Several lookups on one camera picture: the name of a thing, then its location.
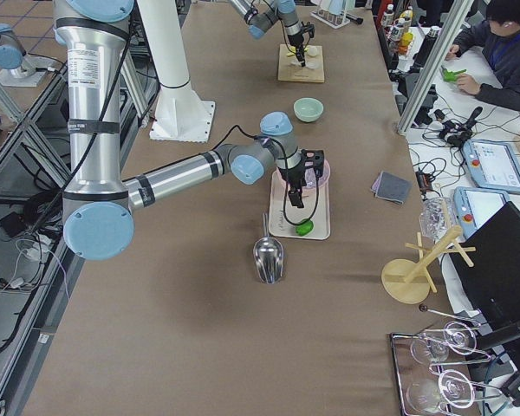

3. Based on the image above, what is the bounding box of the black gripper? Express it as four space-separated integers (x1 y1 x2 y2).
285 166 306 208
289 34 306 67

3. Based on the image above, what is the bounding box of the pink bowl of ice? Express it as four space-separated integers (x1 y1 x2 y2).
281 158 333 194

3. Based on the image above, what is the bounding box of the light green ceramic bowl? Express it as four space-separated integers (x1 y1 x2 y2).
293 97 324 123

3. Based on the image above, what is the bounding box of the metal ice scoop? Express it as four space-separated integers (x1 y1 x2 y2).
253 212 284 284

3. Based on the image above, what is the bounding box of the bamboo cutting board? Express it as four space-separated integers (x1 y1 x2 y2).
277 44 325 83

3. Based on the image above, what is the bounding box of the beige plastic tray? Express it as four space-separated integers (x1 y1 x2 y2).
268 172 330 240

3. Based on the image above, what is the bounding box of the green lime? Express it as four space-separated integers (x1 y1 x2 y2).
295 219 314 237

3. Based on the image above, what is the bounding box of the grey folded cloth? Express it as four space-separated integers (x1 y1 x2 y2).
371 171 412 205

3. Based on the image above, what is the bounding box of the black thermos bottle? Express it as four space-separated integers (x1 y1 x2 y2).
413 26 440 68

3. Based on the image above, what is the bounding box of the wooden mug tree stand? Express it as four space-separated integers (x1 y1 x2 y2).
380 203 477 305

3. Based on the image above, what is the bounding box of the blue teach pendant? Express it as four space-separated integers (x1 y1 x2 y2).
461 140 520 194
453 186 510 238

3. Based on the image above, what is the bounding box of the seated person dark jacket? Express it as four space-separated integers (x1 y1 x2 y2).
445 0 520 112

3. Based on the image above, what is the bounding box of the black monitor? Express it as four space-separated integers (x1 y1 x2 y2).
451 202 520 327

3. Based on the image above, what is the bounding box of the wine glass rack tray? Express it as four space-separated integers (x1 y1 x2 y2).
389 321 503 415

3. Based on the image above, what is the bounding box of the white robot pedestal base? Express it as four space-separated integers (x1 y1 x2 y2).
138 0 215 143

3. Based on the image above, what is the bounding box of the aluminium frame post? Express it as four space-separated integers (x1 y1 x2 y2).
397 0 473 136

